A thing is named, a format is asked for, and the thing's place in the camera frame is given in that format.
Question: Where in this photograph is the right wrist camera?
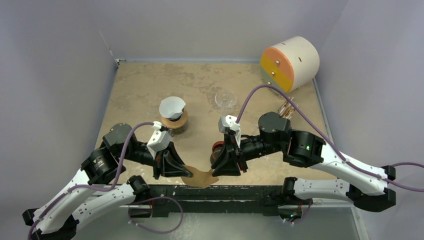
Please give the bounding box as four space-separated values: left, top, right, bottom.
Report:
218 115 241 134

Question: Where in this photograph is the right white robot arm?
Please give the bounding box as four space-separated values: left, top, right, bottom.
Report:
210 112 396 213

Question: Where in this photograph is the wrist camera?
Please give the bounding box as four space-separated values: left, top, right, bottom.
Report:
218 115 241 134
146 121 172 159

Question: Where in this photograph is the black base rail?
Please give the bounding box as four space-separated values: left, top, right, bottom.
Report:
129 177 312 219

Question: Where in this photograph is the brown paper coffee filter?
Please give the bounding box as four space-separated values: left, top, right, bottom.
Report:
181 165 219 189

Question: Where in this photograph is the white paper coffee filter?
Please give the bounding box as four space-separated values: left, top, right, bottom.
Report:
158 96 186 118

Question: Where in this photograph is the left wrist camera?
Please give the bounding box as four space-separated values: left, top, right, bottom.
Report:
146 121 172 159

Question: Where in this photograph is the glass carafe with handle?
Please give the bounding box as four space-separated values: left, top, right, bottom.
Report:
169 123 189 136

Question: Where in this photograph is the blue ribbed glass dripper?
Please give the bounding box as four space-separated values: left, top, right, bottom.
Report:
167 112 184 122

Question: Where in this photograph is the red and black pitcher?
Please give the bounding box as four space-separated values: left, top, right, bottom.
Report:
210 141 224 169

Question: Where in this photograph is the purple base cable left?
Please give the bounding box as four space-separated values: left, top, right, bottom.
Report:
127 196 184 234

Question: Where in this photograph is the round cream drawer cabinet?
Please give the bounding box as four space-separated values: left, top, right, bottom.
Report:
259 36 320 93

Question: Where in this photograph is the orange coffee filter holder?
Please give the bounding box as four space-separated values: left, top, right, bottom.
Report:
277 95 296 119

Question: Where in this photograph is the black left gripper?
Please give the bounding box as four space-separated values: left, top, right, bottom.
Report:
118 139 194 179

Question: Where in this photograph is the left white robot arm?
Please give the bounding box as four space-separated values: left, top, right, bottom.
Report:
22 121 193 240

